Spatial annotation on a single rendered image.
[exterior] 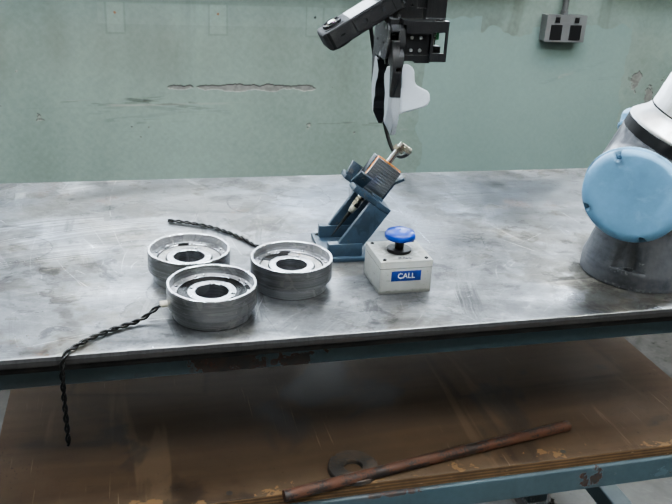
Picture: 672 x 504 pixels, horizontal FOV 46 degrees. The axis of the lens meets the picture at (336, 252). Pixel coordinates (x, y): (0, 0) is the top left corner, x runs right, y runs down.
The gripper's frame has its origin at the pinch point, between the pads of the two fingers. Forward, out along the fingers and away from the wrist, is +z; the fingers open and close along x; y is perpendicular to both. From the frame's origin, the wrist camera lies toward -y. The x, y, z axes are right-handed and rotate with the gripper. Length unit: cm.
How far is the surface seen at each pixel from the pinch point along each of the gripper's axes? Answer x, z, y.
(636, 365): 1, 44, 50
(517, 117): 152, 38, 93
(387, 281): -16.2, 16.8, -2.2
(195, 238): -3.5, 15.3, -25.7
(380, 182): -1.8, 8.4, 0.1
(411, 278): -16.1, 16.5, 1.0
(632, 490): 30, 99, 79
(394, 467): -21.4, 42.1, -0.6
